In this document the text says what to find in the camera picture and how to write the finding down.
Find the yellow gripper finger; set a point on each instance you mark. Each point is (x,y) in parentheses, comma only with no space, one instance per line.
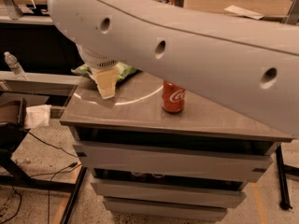
(105,80)

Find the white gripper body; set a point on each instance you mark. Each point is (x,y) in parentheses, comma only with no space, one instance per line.
(100,62)

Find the green jalapeno chip bag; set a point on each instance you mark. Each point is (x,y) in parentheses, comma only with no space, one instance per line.
(123,71)

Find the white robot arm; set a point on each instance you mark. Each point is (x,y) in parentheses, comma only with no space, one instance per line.
(249,66)

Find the red Coca-Cola can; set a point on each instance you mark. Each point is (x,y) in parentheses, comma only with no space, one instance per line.
(173,98)

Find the clear plastic water bottle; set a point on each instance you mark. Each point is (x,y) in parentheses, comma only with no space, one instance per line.
(15,66)

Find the grey drawer cabinet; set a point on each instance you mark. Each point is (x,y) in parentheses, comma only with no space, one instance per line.
(194,164)

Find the white paper sheet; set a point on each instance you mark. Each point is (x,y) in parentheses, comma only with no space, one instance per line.
(244,12)

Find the black table leg stand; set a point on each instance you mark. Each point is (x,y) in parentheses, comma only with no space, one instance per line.
(283,171)

